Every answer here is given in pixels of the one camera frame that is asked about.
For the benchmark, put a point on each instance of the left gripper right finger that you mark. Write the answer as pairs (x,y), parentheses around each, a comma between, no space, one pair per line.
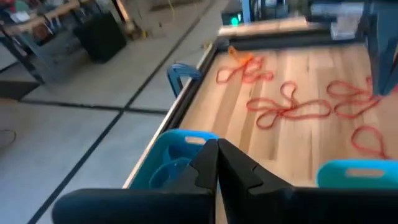
(280,205)

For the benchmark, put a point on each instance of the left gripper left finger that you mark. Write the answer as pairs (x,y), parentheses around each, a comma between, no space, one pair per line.
(155,205)

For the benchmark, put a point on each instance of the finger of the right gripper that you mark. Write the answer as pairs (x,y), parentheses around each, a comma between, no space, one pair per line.
(395,77)
(381,68)

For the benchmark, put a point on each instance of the orange rubber band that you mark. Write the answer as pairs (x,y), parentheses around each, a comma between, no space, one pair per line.
(239,56)

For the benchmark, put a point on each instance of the scattered rubber bands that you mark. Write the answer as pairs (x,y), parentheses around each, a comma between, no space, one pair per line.
(280,42)

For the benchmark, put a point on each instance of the blue plastic basket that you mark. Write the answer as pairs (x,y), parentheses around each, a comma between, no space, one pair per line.
(149,168)

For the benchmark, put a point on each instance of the green plastic basket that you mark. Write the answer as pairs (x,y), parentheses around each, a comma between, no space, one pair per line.
(329,177)

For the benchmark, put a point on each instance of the large black box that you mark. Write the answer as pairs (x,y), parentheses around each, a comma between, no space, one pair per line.
(99,37)

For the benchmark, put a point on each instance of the black floor mat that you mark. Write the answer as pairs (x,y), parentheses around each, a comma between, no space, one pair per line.
(15,90)

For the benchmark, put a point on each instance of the wooden top workbench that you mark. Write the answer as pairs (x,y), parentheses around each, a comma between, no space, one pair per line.
(31,21)

